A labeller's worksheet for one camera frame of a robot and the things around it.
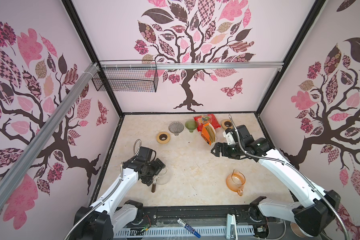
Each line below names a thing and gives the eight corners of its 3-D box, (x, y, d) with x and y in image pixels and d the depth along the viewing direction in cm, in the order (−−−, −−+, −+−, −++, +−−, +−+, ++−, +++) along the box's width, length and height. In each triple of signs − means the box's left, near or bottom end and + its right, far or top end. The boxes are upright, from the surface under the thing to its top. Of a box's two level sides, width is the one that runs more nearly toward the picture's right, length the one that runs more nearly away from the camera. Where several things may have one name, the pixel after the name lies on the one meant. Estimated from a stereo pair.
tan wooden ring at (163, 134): (156, 143, 104) (155, 141, 102) (157, 134, 110) (157, 131, 108) (169, 143, 104) (169, 141, 102) (170, 133, 110) (170, 131, 108)
